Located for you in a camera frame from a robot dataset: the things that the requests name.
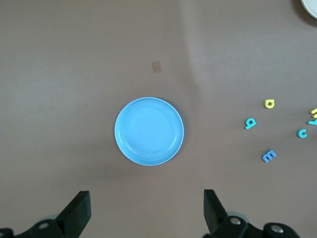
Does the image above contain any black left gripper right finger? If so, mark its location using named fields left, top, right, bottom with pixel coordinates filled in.
left=203, top=189, right=302, bottom=238

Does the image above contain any blue foam letter m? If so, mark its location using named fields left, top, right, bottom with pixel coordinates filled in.
left=261, top=149, right=277, bottom=164

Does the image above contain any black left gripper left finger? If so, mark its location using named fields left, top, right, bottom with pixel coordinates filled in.
left=0, top=190, right=92, bottom=238

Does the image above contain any white plate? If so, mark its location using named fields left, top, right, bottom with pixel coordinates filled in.
left=300, top=0, right=317, bottom=19

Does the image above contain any brown tape patch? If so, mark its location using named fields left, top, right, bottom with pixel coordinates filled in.
left=150, top=60, right=162, bottom=73

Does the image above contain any blue plate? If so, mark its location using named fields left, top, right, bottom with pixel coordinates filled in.
left=114, top=97, right=185, bottom=167

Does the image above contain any teal foam letter a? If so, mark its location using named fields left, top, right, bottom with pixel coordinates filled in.
left=244, top=118, right=257, bottom=130

